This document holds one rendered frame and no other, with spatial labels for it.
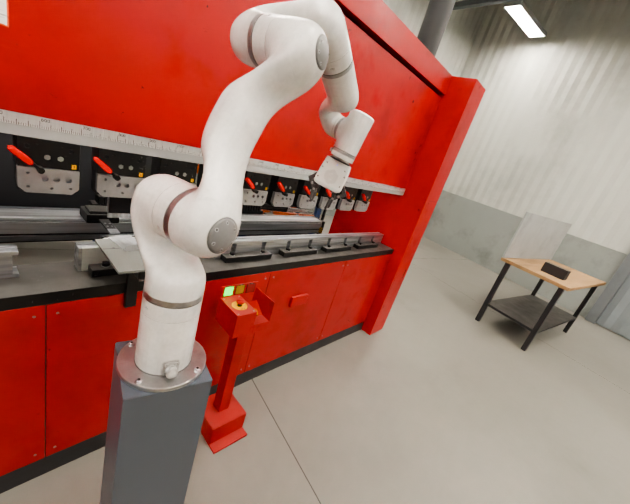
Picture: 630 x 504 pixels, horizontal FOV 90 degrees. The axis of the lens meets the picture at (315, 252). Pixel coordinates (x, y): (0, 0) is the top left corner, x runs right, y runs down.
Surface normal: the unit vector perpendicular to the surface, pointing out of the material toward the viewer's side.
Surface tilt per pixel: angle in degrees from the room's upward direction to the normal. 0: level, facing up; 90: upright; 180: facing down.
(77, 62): 90
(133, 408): 90
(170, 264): 29
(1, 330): 90
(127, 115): 90
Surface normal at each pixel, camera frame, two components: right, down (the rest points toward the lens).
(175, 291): 0.32, 0.27
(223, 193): 0.85, -0.11
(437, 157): -0.66, 0.07
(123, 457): 0.54, 0.43
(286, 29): -0.33, -0.25
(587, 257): -0.79, -0.03
